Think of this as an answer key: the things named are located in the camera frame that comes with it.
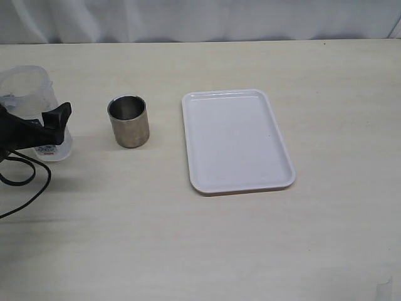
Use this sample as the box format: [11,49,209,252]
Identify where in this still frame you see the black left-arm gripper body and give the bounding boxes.
[1,105,23,162]

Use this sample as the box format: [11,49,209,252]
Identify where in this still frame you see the clear plastic water pitcher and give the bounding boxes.
[1,65,73,162]

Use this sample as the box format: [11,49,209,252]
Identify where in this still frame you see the stainless steel cup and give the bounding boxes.
[107,95,150,148]

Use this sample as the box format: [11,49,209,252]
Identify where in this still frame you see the white rectangular plastic tray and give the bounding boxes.
[182,89,296,194]

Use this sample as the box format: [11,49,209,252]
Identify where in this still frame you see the black left-arm cable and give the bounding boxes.
[0,147,53,219]

